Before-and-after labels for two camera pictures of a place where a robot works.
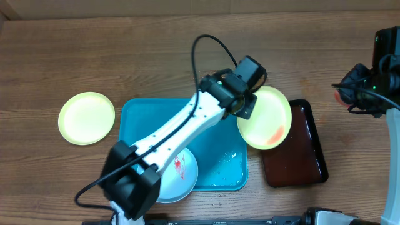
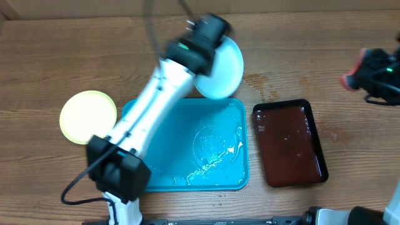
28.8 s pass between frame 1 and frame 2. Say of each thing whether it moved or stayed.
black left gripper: moved
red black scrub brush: moved
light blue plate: moved
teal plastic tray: stayed
